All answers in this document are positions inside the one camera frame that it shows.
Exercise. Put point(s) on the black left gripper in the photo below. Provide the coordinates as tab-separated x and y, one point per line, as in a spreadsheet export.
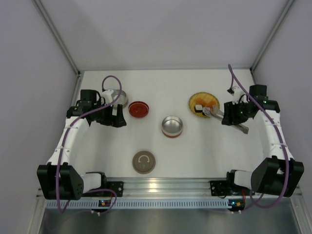
113	116

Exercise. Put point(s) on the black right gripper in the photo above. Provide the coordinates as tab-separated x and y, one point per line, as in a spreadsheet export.
229	113

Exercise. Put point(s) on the steel serving tongs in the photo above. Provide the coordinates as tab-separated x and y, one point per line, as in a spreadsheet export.
226	119

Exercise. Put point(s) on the sushi roll piece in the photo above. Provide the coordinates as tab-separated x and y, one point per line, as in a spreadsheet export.
198	108

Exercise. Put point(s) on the orange fried food piece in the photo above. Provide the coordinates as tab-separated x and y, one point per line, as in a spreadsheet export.
200	101

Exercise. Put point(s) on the beige round lid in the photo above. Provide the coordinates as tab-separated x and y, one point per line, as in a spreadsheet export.
144	162

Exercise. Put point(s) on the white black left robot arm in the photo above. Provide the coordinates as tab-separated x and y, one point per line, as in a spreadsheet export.
58	178

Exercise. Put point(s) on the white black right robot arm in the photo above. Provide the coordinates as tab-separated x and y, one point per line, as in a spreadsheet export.
278	173

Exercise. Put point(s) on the red round lid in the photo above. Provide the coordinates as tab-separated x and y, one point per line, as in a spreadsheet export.
138	109

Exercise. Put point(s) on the round bamboo tray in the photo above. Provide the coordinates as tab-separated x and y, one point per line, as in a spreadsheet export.
205	100

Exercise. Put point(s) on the red steel bowl container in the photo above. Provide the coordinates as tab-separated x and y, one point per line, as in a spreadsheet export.
172	126

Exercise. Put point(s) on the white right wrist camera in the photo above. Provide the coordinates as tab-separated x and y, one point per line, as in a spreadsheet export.
236	93

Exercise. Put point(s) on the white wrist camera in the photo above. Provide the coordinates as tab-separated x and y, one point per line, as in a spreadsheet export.
108	95
236	93

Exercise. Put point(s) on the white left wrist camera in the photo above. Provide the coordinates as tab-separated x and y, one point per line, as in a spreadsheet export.
108	95

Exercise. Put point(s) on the right aluminium frame post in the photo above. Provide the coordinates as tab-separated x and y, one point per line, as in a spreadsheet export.
281	17

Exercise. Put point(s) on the aluminium frame post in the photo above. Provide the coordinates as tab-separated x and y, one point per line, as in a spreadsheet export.
56	35
281	17

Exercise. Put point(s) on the left aluminium frame post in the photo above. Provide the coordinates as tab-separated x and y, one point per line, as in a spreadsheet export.
56	35

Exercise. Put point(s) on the aluminium front rail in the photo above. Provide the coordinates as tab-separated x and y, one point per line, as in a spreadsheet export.
165	186

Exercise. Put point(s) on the slotted cable duct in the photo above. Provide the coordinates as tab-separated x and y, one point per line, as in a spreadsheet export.
153	204

